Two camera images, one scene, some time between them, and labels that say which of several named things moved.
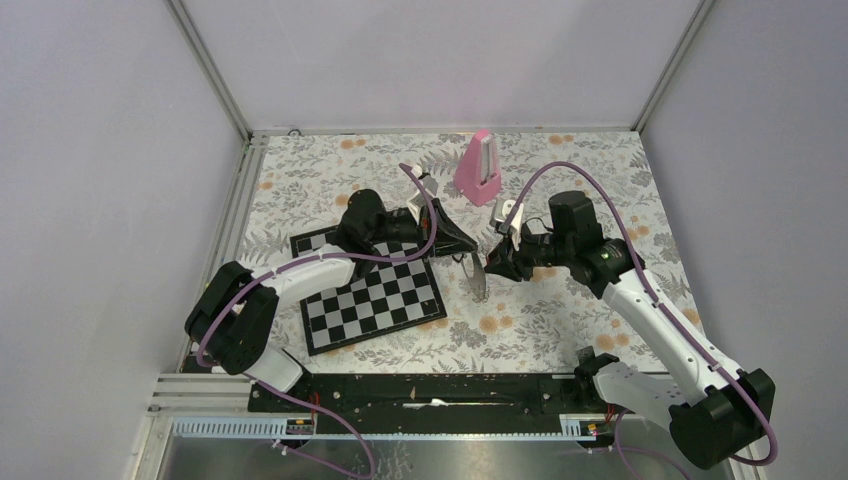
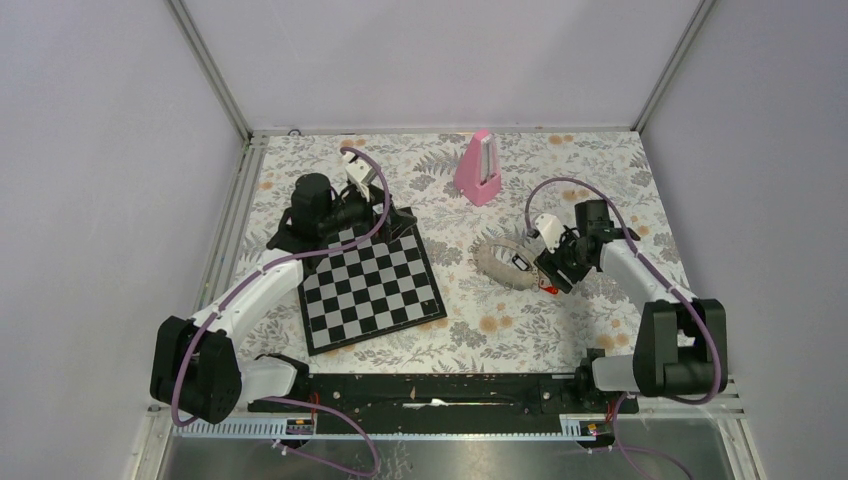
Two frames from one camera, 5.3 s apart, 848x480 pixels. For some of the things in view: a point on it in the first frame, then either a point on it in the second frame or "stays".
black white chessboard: (389, 297) stays
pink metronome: (477, 174) stays
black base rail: (422, 401) stays
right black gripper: (501, 262) to (549, 263)
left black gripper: (449, 239) to (394, 223)
